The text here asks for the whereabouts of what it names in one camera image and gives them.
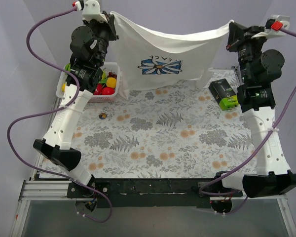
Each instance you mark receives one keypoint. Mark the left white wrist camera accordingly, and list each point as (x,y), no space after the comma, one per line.
(90,10)

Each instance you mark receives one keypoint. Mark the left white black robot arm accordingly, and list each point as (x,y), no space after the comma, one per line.
(89,44)

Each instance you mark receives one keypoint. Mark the aluminium frame rail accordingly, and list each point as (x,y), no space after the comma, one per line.
(52,214)

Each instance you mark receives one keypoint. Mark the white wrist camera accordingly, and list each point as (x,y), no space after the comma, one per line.
(90,10)
(273,26)

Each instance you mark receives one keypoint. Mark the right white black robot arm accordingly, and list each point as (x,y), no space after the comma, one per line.
(258,70)

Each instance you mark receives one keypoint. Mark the yellow toy lemon right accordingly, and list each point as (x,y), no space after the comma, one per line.
(111,82)

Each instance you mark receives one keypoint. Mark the floral table mat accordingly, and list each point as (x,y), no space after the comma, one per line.
(176,131)

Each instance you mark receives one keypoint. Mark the yellow toy lemon left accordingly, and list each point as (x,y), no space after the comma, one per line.
(63,87)

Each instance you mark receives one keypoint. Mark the white t-shirt with flower print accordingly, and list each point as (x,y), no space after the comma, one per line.
(150,59)

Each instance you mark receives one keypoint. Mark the yellow toy lemon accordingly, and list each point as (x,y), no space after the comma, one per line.
(111,82)
(63,87)

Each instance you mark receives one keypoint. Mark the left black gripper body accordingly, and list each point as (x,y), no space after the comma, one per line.
(108,22)

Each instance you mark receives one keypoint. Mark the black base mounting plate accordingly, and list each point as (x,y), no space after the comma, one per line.
(140,192)

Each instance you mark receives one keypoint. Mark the toy watermelon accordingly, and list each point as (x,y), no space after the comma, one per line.
(67,67)

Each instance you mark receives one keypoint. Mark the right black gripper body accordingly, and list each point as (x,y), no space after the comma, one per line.
(242,34)

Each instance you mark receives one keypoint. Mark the small round brooch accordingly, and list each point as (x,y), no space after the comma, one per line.
(102,116)

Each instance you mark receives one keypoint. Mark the white plastic fruit basket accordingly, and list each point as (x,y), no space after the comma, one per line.
(110,69)

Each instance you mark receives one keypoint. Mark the black green product box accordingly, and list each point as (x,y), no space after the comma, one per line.
(223,94)

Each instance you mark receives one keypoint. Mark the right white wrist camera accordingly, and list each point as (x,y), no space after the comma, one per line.
(273,26)

